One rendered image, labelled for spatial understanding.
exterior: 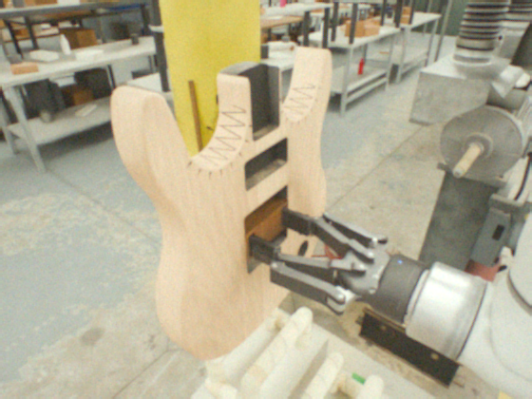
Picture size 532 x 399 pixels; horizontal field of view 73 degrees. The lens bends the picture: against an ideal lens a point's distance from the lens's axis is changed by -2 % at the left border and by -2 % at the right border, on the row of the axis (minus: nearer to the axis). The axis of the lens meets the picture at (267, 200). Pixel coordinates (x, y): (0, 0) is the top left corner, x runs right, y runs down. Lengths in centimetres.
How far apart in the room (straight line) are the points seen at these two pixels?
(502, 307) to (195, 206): 30
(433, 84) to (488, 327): 77
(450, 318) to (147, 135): 33
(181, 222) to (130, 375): 182
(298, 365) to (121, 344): 161
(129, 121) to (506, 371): 40
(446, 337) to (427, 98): 77
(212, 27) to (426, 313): 120
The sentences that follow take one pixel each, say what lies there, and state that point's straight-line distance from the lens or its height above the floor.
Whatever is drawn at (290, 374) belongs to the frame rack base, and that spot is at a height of 110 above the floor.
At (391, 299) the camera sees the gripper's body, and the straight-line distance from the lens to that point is 42.
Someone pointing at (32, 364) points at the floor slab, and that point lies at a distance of 242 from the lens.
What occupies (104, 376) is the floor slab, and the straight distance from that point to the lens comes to 221.
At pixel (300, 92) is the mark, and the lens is 54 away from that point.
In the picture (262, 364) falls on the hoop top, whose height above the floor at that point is 121.
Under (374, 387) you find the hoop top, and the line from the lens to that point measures 76.
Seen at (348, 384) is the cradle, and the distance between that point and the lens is 84.
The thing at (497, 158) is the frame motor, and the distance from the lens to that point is 140.
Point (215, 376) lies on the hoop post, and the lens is 72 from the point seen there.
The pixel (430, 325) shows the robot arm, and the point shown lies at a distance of 42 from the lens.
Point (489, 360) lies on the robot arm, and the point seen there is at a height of 147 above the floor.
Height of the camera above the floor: 178
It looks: 34 degrees down
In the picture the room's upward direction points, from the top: straight up
